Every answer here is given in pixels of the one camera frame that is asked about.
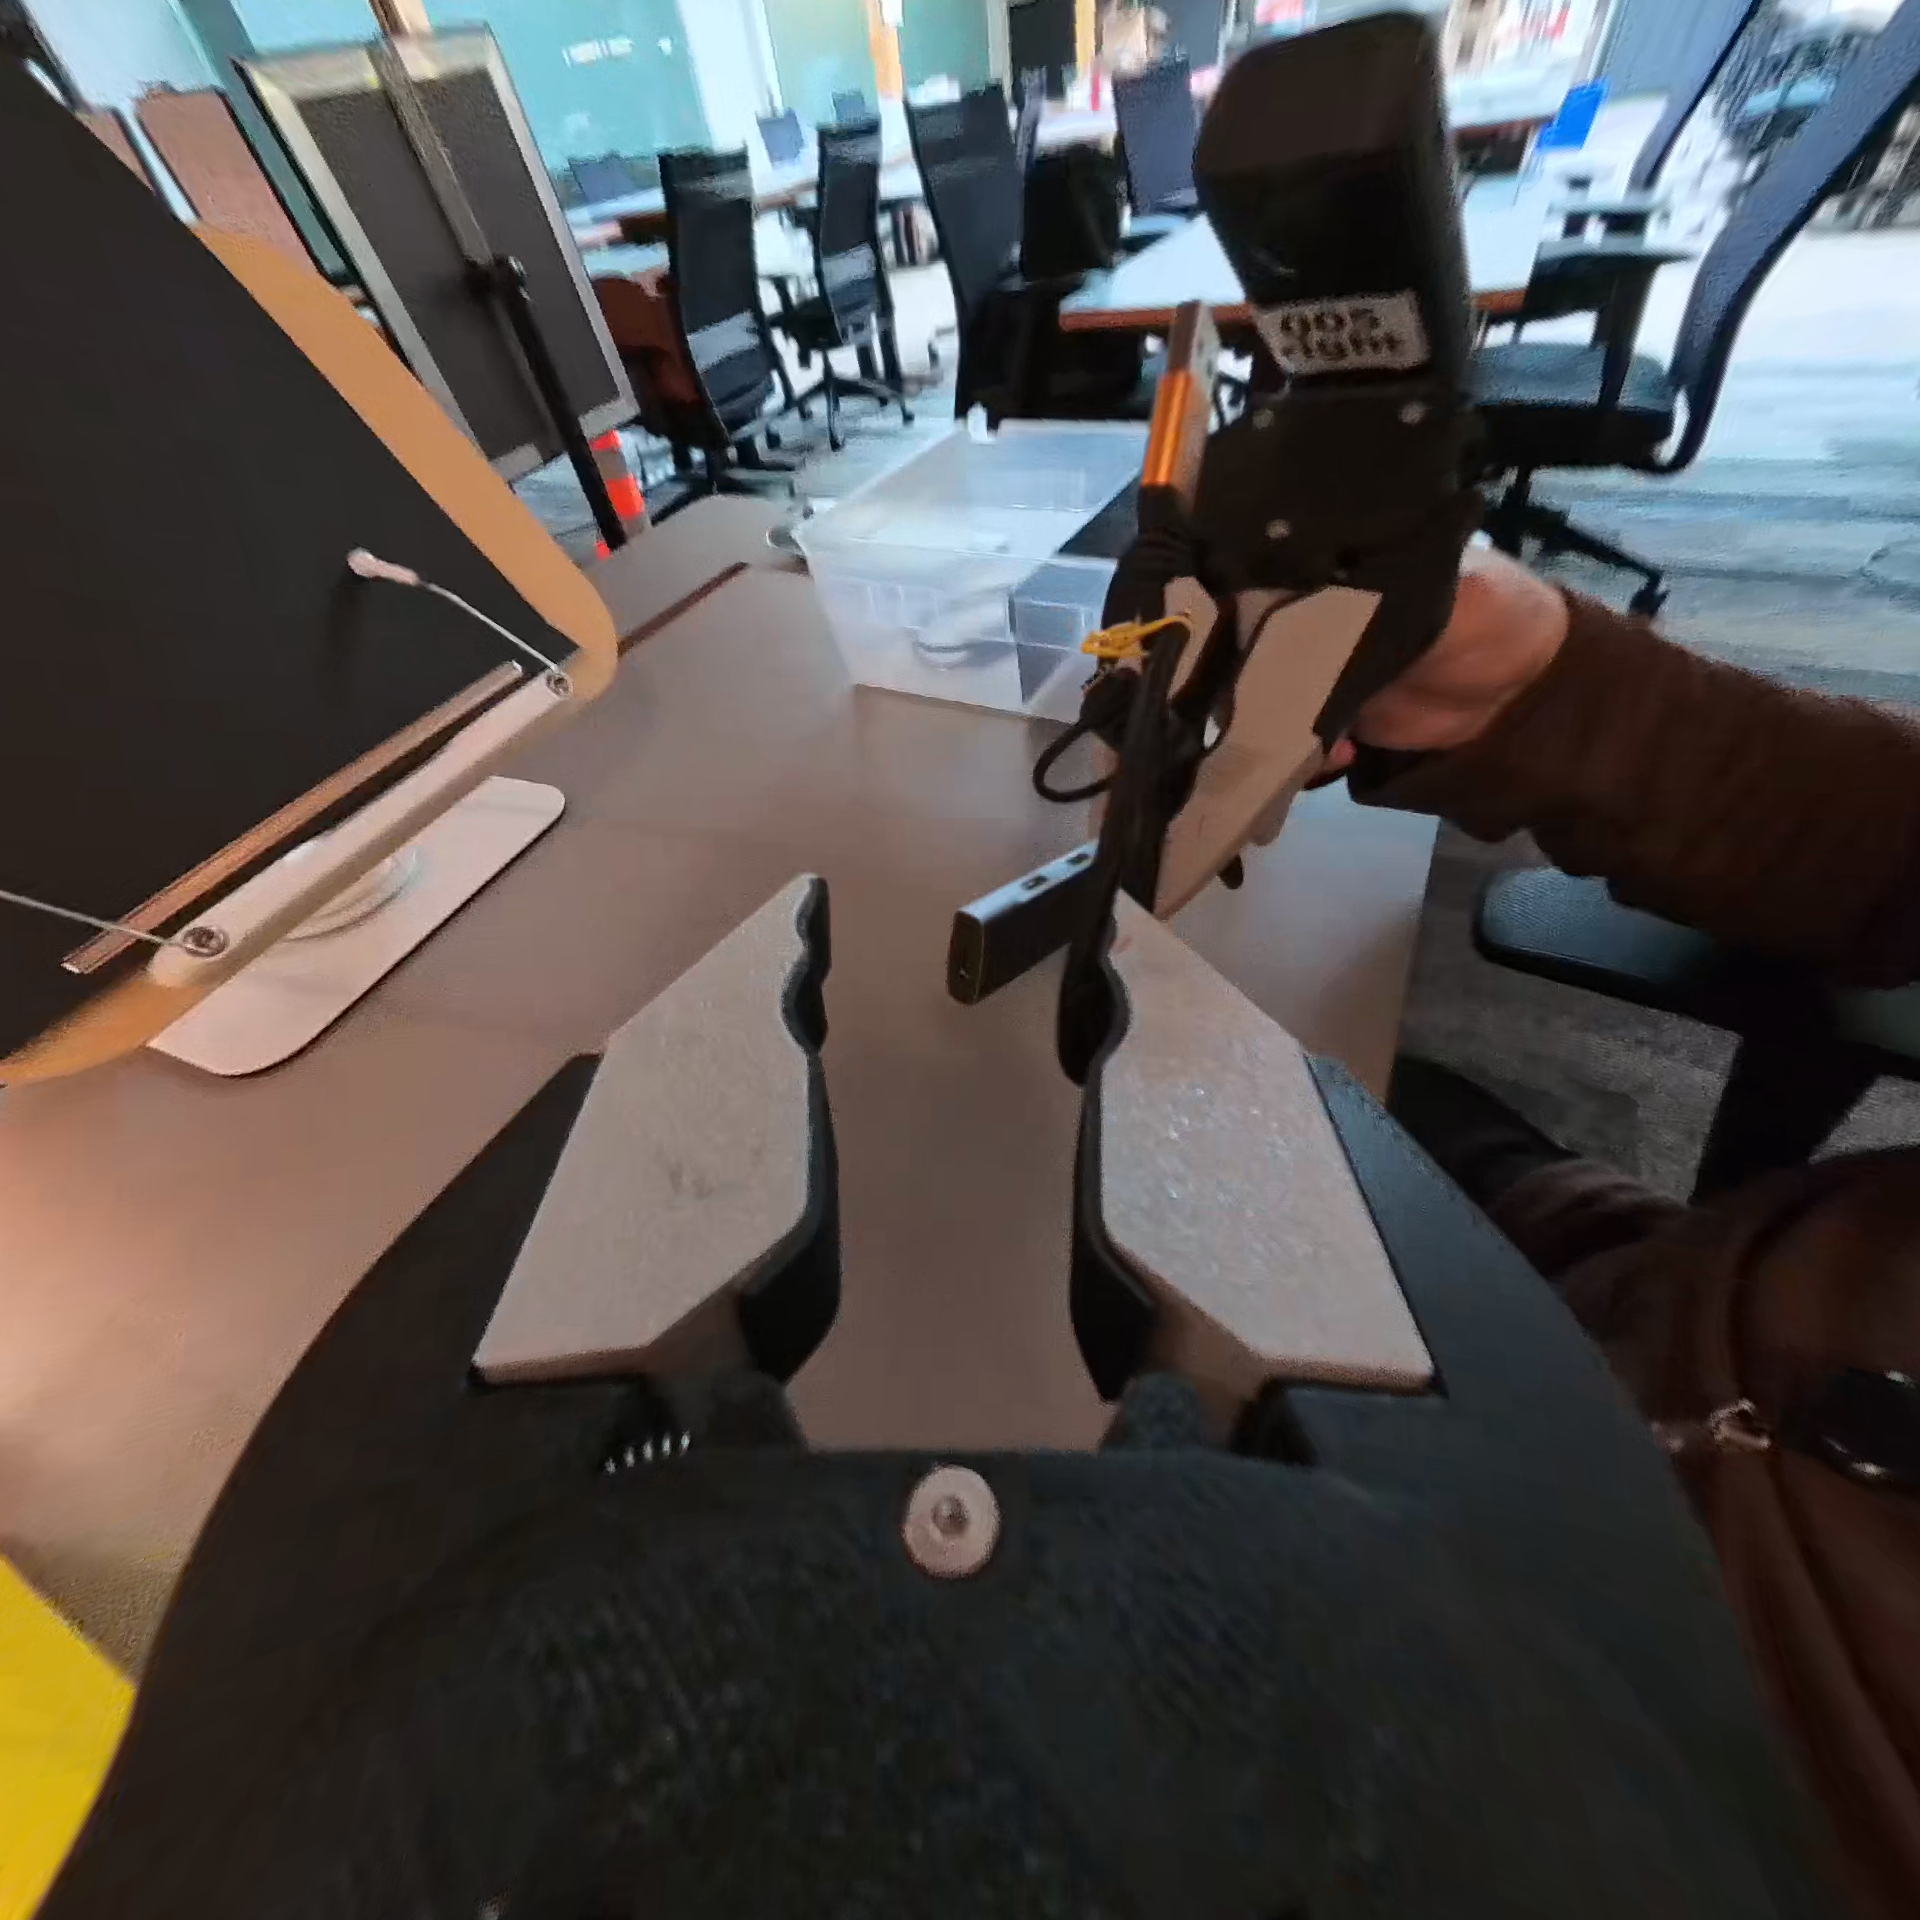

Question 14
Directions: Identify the person's right hand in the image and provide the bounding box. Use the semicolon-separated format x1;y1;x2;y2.
1316;547;1572;789

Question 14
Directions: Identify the black usb-c cable orange plug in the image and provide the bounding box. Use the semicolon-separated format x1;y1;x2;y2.
1030;300;1247;1087

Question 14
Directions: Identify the navy mesh office chair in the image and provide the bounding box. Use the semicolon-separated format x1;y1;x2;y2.
1516;0;1771;351
1468;37;1920;619

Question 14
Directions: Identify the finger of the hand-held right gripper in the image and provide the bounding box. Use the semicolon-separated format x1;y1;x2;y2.
1149;586;1385;922
1148;609;1221;753

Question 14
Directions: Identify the grey office table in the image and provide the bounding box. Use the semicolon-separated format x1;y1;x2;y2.
1057;177;1561;336
567;143;962;257

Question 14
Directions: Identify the grey padded office chair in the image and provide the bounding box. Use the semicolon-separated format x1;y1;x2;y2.
1475;861;1920;1203

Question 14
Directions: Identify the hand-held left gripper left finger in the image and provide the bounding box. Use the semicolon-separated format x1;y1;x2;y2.
468;874;845;1389

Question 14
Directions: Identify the person's right forearm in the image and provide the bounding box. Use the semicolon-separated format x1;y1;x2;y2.
1341;593;1920;993

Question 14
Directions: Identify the grey framed black panel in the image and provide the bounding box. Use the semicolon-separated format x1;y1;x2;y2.
238;24;641;483

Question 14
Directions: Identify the grey usb adapter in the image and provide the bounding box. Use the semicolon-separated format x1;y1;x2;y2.
945;844;1106;1009

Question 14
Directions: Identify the black mesh office chair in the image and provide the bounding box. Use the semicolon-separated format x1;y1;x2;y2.
1110;58;1204;220
655;145;818;495
779;117;922;452
903;82;1149;425

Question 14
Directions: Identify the white tablet stand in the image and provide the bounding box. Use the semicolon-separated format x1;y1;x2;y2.
0;547;571;1079

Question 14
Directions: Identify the monitor on silver stand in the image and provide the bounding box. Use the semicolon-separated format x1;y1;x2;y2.
0;59;620;1087

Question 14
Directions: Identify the person's torso in brown jacket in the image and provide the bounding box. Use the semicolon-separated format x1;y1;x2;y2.
1387;1050;1920;1920

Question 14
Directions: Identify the clear plastic bin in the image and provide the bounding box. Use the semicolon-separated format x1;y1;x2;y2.
791;420;1187;730

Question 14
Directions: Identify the yellow plastic bin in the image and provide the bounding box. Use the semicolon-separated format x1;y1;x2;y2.
0;1553;138;1920

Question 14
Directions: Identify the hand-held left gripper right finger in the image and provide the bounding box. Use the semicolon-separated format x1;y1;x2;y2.
1068;909;1441;1403

